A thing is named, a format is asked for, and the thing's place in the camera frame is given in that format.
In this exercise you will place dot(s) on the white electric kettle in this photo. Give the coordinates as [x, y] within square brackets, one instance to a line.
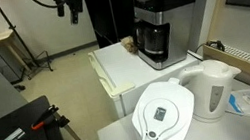
[212, 91]

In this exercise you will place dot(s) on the brown fuzzy object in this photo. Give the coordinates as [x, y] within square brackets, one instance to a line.
[129, 44]

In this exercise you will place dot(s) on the white mini fridge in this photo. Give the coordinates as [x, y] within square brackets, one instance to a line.
[128, 69]

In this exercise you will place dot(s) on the black tripod stand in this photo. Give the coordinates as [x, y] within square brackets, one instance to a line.
[23, 45]

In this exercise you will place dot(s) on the white water filter pitcher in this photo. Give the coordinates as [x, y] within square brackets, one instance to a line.
[162, 114]

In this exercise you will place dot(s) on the black and steel coffeemaker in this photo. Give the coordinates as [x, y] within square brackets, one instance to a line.
[170, 12]

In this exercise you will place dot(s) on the grey drawer cabinet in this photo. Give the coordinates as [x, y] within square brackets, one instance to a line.
[1, 64]

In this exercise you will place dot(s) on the glass coffee carafe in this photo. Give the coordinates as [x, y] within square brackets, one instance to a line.
[153, 40]

